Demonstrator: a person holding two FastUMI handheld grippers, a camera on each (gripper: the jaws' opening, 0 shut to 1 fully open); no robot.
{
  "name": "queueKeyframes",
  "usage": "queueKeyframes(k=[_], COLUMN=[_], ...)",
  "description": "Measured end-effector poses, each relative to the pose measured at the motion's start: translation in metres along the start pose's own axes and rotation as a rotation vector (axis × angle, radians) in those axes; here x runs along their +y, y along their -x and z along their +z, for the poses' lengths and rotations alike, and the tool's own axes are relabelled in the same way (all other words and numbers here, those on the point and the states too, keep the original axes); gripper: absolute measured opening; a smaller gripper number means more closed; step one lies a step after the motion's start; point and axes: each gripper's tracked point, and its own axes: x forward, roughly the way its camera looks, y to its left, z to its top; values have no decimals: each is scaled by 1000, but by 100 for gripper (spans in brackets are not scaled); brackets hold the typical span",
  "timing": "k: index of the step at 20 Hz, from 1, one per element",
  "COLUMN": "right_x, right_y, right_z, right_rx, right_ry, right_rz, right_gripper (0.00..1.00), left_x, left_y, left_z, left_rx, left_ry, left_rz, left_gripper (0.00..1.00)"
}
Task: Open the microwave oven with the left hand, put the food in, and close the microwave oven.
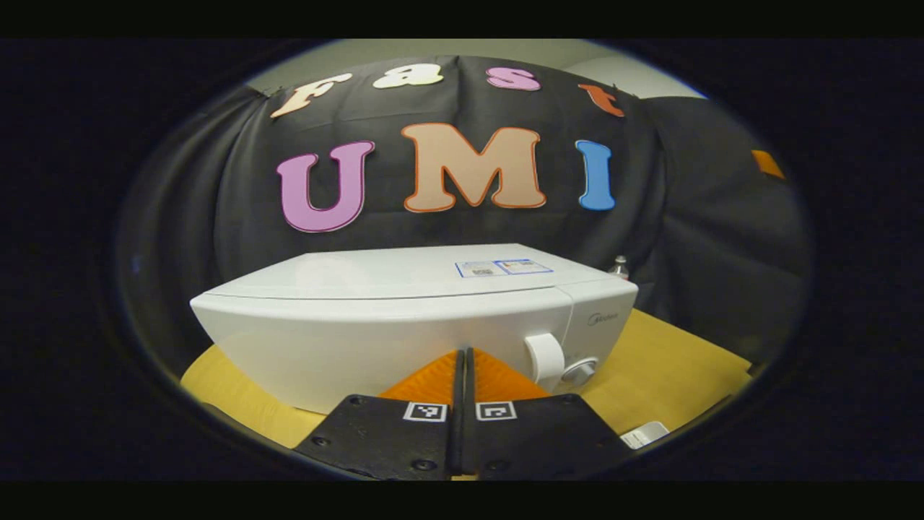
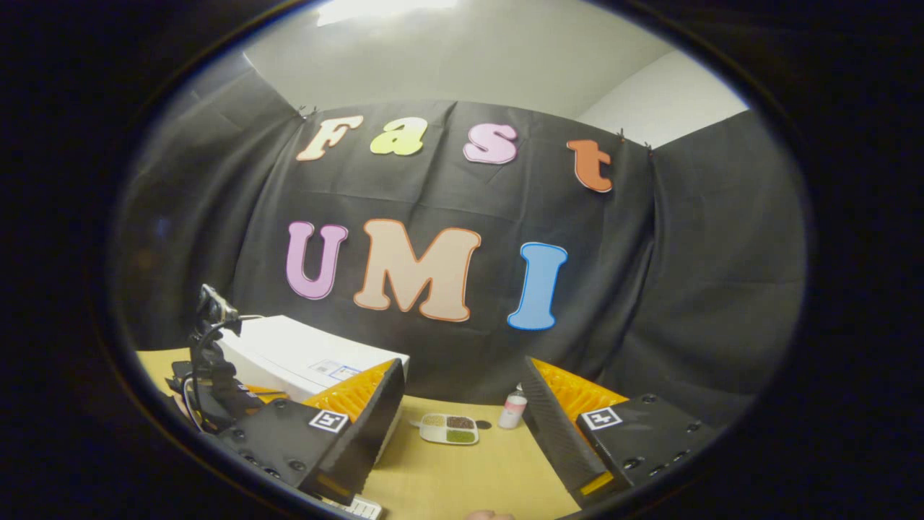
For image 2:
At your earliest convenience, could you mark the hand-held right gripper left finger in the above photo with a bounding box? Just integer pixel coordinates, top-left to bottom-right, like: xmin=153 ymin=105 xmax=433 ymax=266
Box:
xmin=209 ymin=357 xmax=407 ymax=506

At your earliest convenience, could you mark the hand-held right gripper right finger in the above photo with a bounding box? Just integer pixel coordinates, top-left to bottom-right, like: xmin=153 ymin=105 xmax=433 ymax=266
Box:
xmin=521 ymin=356 xmax=723 ymax=508

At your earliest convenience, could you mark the white microwave oven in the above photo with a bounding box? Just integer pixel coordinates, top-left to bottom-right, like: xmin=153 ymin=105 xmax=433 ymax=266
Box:
xmin=217 ymin=315 xmax=411 ymax=467

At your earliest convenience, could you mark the small clear bottle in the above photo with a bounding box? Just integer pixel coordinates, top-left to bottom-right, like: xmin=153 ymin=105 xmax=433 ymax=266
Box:
xmin=498 ymin=386 xmax=528 ymax=431

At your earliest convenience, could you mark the white divided dish of beans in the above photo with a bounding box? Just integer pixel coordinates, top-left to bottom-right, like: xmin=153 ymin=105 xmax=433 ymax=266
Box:
xmin=410 ymin=412 xmax=480 ymax=446

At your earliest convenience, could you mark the black backdrop cloth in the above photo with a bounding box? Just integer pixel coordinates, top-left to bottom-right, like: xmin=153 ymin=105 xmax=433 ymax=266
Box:
xmin=108 ymin=69 xmax=808 ymax=427

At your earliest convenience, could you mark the ceiling light panel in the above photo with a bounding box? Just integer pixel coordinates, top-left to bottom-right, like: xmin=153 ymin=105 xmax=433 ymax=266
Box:
xmin=318 ymin=0 xmax=459 ymax=27

